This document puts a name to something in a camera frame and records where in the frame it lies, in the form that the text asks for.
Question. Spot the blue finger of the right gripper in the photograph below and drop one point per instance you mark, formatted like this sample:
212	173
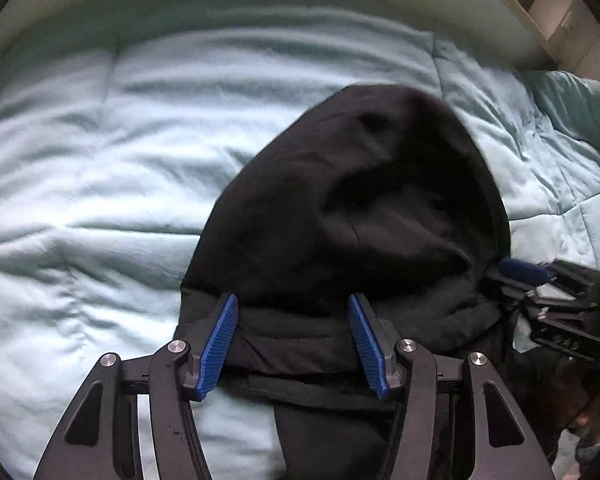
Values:
524	272

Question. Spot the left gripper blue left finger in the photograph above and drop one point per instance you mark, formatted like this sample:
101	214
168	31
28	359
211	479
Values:
209	339

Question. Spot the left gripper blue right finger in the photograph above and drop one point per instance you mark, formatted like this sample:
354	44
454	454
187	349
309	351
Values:
382	370

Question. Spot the black hooded jacket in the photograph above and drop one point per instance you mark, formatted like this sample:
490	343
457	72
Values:
378	191

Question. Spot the teal pillow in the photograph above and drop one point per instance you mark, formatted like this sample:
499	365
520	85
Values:
571	102

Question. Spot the light teal bed comforter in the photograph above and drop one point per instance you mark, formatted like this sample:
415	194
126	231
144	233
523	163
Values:
121	121

